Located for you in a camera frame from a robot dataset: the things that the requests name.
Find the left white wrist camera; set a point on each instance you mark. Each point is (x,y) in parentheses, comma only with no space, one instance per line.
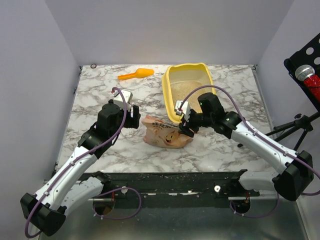
(123,100)

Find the orange plastic scoop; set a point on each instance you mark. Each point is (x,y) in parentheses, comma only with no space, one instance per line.
(139,73)

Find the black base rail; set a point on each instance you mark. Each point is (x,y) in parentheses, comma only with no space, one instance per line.
(171,190)

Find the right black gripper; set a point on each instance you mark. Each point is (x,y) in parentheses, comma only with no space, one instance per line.
(188,124)

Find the yellow litter box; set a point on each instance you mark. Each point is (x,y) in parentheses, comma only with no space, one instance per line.
(179,80)

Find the black music stand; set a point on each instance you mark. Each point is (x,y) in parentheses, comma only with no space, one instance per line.
(294,108)

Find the red silver microphone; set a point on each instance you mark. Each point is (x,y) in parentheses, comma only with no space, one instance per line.
(307,75)

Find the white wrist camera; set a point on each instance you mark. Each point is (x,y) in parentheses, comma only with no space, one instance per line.
(123,100)
(182,109)

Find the pink cat litter bag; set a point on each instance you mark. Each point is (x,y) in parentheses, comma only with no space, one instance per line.
(163,134)

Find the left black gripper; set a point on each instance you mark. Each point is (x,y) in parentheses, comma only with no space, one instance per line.
(133,122)

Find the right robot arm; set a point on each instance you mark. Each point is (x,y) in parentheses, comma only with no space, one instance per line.
(293,170)

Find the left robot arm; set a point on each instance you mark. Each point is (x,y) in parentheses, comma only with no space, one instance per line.
(48,208)

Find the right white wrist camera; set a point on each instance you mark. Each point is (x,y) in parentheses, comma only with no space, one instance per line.
(182,109)

